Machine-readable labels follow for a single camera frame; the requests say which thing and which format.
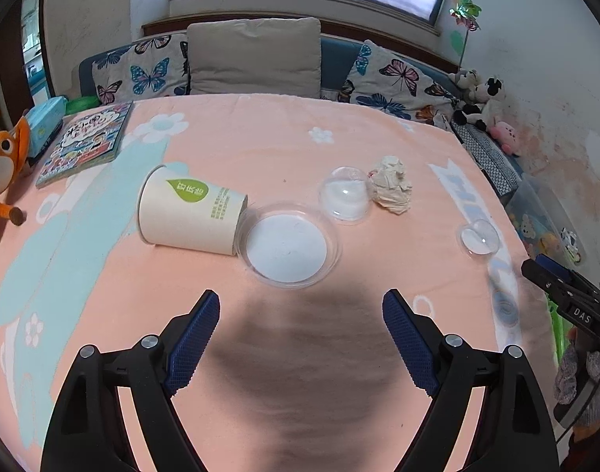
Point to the black and white checkered cloth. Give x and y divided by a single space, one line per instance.
491 157

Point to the orange fox plush toy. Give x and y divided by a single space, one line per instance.
2 157

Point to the black and white cow plush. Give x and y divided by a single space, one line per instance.
482 103

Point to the large clear plastic lid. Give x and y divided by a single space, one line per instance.
285 248

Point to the green plastic basket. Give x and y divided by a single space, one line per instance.
558 329

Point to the person's right hand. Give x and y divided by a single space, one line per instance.
570 378

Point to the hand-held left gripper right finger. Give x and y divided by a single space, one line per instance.
408 339

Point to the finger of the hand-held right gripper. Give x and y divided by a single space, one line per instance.
545 282
555 263

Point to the cream paper cup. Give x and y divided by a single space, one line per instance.
182 216

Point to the pink printed blanket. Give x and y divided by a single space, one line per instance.
290 147

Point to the green object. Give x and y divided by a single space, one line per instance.
81 104

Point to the blue tissue pack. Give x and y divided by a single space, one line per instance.
44 123

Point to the colourful pinwheel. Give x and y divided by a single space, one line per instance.
466 12

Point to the blue sofa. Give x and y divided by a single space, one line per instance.
334 59

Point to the clear dome lid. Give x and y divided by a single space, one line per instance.
344 196

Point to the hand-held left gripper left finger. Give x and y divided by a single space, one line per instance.
194 339

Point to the grey plush toy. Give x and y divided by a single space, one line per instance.
464 79

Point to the tissue paper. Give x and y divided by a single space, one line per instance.
391 184

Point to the beige pillow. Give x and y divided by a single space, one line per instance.
253 56

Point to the colourful picture book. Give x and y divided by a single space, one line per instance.
83 145

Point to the small clear plastic lid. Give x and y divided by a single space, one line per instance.
478 238

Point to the clear plastic storage box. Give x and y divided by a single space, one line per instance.
541 221

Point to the pink plush toy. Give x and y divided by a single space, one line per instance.
505 135

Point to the butterfly print pillow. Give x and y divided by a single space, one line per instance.
398 78
142 69

